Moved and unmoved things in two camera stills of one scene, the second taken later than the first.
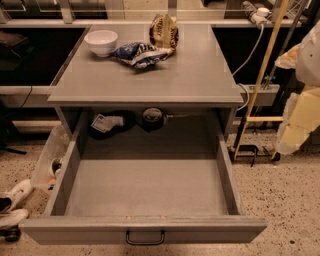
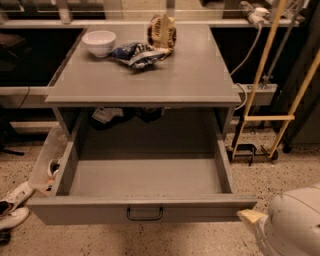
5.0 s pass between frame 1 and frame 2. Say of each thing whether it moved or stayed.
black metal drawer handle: moved
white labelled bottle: moved
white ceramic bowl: stayed
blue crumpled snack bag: stayed
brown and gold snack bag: stayed
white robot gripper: moved
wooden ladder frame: stayed
